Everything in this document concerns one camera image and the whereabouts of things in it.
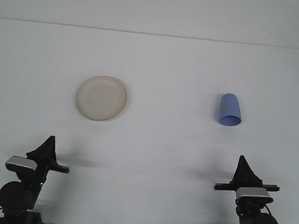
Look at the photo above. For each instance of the pale blue cup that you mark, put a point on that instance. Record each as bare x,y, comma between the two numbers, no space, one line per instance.
229,107

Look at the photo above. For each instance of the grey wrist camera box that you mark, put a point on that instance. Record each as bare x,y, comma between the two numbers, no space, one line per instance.
21,163
254,193

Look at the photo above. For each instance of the pale round plate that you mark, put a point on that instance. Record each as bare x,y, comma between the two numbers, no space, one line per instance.
100,98

